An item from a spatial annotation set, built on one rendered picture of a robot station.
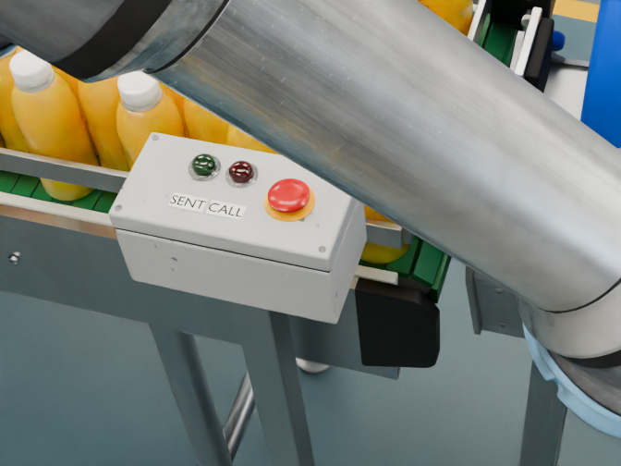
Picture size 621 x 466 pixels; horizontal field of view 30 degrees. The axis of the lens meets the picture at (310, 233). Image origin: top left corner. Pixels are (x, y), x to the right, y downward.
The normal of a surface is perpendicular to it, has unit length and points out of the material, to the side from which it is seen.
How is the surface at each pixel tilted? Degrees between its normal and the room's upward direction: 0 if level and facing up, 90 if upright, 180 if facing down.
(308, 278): 90
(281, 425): 90
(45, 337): 0
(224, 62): 83
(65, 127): 90
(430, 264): 30
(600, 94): 75
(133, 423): 0
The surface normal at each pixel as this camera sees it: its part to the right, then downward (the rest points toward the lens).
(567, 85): -0.08, -0.62
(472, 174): 0.25, 0.52
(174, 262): -0.30, 0.76
